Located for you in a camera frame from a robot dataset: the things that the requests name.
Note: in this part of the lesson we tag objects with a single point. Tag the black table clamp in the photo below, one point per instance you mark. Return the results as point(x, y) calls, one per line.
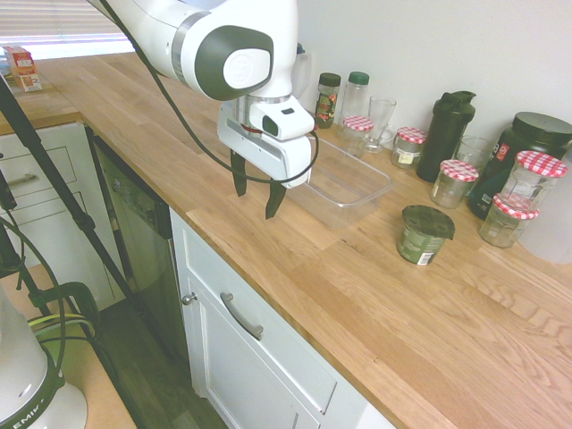
point(76, 299)

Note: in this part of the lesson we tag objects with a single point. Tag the orange and white carton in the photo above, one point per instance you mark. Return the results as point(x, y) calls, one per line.
point(22, 67)

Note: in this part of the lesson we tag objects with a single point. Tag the white cabinet drawer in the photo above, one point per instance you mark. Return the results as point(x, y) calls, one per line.
point(263, 330)

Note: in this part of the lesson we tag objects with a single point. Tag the clear plastic rectangular container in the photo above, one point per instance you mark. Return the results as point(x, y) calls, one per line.
point(348, 183)

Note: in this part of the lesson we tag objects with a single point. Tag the white window blind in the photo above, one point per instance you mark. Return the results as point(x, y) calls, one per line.
point(49, 20)

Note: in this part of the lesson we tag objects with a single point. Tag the silver cabinet knob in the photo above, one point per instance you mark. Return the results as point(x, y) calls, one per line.
point(189, 298)

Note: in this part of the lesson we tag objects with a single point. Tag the large black supplement tub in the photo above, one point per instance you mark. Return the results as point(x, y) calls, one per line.
point(536, 134)

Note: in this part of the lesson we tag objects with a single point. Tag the clear glass mug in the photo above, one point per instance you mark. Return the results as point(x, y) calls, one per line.
point(381, 123)

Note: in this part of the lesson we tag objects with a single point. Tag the dark spice jar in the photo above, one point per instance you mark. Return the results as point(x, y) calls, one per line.
point(328, 103)

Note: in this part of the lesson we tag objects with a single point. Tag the clear bottle green cap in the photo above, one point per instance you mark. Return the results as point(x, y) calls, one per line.
point(355, 100)

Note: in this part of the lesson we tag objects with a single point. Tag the green jar with black lid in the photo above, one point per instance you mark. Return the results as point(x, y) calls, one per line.
point(422, 237)

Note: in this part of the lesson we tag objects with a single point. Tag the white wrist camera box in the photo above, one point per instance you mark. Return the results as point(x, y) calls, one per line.
point(281, 120)

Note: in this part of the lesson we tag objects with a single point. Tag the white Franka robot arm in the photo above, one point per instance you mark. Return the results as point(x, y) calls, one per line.
point(147, 31)

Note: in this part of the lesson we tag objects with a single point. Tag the clear glass tumbler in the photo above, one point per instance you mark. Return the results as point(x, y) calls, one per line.
point(473, 149)

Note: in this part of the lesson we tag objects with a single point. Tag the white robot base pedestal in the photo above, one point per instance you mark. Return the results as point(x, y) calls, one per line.
point(31, 384)

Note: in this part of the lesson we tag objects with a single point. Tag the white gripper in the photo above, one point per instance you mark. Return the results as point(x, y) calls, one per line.
point(263, 154)

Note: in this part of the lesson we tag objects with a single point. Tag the black tripod leg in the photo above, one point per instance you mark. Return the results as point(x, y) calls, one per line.
point(58, 187)

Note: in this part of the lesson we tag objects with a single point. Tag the white cabinet door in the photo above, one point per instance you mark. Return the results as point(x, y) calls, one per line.
point(232, 384)

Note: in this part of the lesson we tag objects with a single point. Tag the stainless steel dishwasher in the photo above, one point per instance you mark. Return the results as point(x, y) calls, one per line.
point(138, 232)

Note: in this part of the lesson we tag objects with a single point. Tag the black shaker bottle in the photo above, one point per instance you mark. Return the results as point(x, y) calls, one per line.
point(447, 138)

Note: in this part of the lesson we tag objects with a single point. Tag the glass jar red checked lid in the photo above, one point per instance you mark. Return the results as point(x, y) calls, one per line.
point(407, 149)
point(453, 185)
point(532, 183)
point(356, 134)
point(507, 225)

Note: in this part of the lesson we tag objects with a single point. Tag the white pitcher blue lid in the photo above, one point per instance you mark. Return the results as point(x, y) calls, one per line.
point(304, 73)

